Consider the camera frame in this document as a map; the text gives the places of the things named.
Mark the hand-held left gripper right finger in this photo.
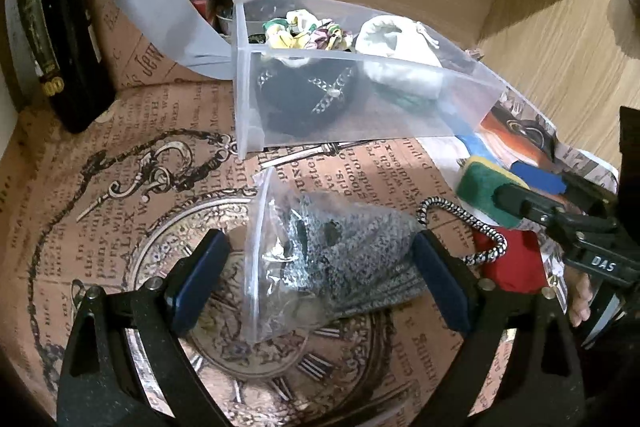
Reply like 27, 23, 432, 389
411, 230, 587, 427

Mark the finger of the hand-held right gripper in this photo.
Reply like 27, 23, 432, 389
509, 161, 618, 214
494, 183, 617, 239

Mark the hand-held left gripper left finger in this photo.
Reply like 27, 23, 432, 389
56, 228, 233, 427

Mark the green and yellow sponge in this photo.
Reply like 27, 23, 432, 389
459, 156, 532, 229

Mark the clear plastic zip bag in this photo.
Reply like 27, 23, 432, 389
245, 167, 427, 346

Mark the grey knitted pouch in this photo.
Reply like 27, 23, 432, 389
277, 193, 427, 320

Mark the clear plastic storage bin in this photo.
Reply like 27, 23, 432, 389
232, 0, 511, 159

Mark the person's right hand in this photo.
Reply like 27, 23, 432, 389
567, 273, 597, 328

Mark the printed magazine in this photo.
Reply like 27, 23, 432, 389
477, 88, 621, 190

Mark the blue cloth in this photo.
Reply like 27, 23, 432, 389
456, 133, 497, 159

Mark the vintage clock printed paper mat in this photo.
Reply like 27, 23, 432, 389
0, 0, 621, 427

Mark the green fabric item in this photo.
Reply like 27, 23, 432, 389
389, 91, 442, 114

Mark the plaid multicoloured scrunchie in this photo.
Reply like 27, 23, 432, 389
310, 19, 354, 52

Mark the green and white scrunchie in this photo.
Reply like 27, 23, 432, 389
262, 8, 322, 51

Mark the grey paper strip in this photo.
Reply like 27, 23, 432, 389
89, 0, 237, 80

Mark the black white braided cord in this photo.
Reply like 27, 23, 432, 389
417, 196, 547, 294

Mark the white drawstring pouch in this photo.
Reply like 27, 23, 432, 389
356, 15, 447, 102

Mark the black scrunchie with chain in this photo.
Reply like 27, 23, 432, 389
256, 59, 362, 134

